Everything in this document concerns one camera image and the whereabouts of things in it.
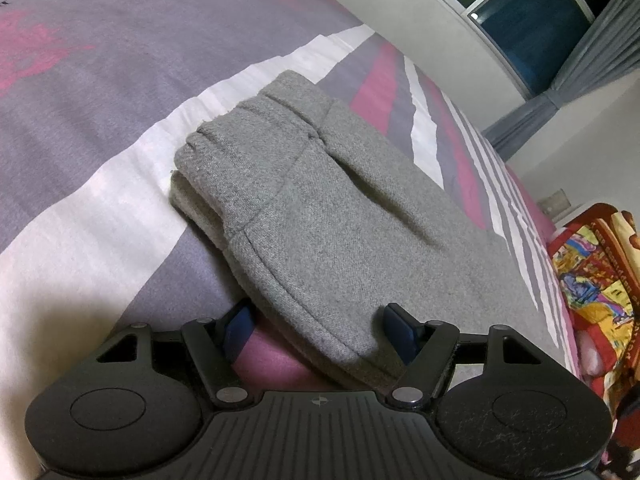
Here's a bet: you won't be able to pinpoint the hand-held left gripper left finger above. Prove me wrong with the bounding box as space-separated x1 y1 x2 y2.
95 299 258 408

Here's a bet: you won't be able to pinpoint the colourful printed blanket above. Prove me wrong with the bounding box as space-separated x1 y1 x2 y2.
547 202 640 461

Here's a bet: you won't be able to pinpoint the window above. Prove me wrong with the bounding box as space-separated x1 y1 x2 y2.
400 0 632 102

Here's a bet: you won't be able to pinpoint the wall socket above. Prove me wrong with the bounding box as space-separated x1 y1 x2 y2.
542 189 571 214

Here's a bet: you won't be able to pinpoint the grey curtain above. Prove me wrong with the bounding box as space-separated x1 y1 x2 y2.
482 0 640 152

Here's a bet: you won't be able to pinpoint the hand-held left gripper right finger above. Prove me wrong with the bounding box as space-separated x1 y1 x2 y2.
382 303 548 408

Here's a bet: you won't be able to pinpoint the grey pants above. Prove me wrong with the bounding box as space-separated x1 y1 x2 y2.
170 70 576 393

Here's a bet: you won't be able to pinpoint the striped bed sheet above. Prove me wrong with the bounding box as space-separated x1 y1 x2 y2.
0 0 586 480

